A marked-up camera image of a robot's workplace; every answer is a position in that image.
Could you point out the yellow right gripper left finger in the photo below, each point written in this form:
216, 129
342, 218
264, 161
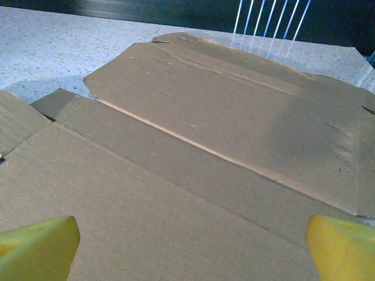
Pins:
35, 251

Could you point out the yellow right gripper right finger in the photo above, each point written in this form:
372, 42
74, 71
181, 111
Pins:
342, 251

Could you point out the brown cardboard box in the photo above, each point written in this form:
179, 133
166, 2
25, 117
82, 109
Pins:
187, 146

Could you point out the blue printed backdrop banner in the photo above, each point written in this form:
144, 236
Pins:
175, 11

